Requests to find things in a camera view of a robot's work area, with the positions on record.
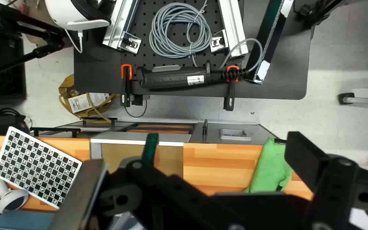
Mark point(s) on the black white calibration checkerboard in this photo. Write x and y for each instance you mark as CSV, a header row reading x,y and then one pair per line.
x,y
35,166

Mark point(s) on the white VR controller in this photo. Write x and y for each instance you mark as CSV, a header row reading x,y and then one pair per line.
x,y
10,200

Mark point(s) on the orange black bar clamp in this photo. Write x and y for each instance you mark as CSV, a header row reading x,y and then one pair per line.
x,y
127,80
231,80

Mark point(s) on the dark grey metal sink unit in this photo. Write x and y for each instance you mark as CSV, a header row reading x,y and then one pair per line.
x,y
235,133

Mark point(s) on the aluminium extrusion bar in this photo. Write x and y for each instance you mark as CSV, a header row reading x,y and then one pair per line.
x,y
122,23
233,25

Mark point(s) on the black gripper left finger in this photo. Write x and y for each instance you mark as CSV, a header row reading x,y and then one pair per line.
x,y
151,147

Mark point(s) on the blue flat object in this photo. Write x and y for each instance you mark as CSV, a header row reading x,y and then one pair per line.
x,y
16,220

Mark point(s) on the black green flat bar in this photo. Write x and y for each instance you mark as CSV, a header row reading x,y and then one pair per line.
x,y
271,38

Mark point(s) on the grey metal chair leg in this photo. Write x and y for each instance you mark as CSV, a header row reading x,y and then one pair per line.
x,y
363,99

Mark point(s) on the silver metal mount plate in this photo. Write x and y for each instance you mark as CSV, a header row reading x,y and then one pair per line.
x,y
79,195

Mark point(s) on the grey beige counter panel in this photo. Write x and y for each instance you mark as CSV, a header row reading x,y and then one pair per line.
x,y
124,151

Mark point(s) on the white rounded robot base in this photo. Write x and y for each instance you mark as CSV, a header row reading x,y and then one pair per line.
x,y
70,13

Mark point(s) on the green microfibre cloth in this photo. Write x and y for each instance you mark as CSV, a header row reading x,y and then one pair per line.
x,y
271,167

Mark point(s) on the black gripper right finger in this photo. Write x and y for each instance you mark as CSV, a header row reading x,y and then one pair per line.
x,y
307,156

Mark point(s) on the black tripod stand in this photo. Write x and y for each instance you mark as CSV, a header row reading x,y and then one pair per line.
x,y
26,36

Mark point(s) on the black perforated cart top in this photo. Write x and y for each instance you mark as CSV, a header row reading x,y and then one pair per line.
x,y
286,64

